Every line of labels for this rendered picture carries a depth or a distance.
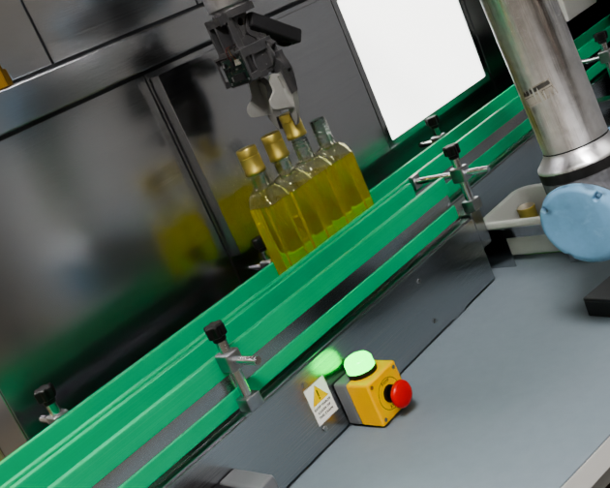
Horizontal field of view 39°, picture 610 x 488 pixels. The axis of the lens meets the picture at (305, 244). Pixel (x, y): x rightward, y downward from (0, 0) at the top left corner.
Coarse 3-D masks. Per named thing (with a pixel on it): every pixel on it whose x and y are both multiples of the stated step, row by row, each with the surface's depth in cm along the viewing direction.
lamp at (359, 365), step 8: (360, 352) 125; (368, 352) 125; (352, 360) 124; (360, 360) 124; (368, 360) 124; (352, 368) 124; (360, 368) 123; (368, 368) 124; (376, 368) 125; (352, 376) 124; (360, 376) 124; (368, 376) 124
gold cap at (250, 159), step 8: (240, 152) 138; (248, 152) 138; (256, 152) 138; (240, 160) 139; (248, 160) 138; (256, 160) 138; (248, 168) 139; (256, 168) 138; (264, 168) 139; (248, 176) 139
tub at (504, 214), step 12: (516, 192) 168; (528, 192) 168; (540, 192) 166; (504, 204) 165; (516, 204) 168; (540, 204) 168; (492, 216) 162; (504, 216) 165; (516, 216) 167; (492, 228) 157
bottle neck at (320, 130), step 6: (312, 120) 152; (318, 120) 149; (324, 120) 150; (312, 126) 150; (318, 126) 150; (324, 126) 150; (318, 132) 150; (324, 132) 150; (318, 138) 151; (324, 138) 150; (330, 138) 151; (324, 144) 151
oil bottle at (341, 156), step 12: (336, 144) 151; (324, 156) 150; (336, 156) 149; (348, 156) 151; (336, 168) 150; (348, 168) 151; (348, 180) 151; (360, 180) 153; (348, 192) 151; (360, 192) 153; (360, 204) 152; (372, 204) 154
